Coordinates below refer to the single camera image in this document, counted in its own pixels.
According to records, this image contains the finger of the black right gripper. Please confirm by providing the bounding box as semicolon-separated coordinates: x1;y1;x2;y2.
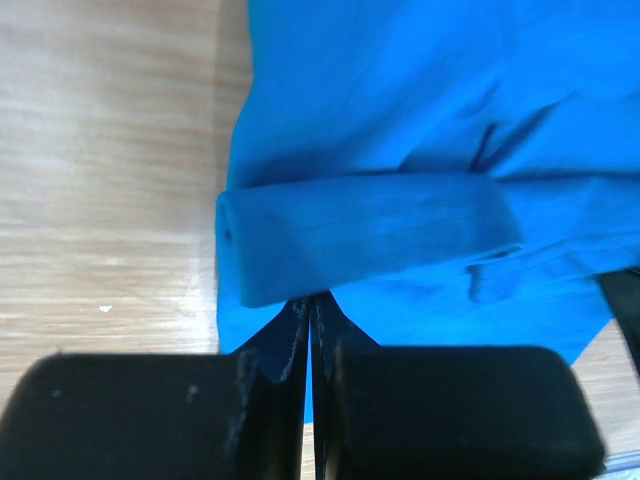
598;268;640;375

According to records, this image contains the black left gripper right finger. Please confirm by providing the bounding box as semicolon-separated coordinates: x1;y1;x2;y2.
310;294;606;479

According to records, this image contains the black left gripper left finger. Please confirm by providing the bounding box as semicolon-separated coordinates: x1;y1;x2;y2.
1;300;308;480

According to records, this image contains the blue t shirt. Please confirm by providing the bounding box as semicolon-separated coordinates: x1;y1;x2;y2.
214;0;640;424

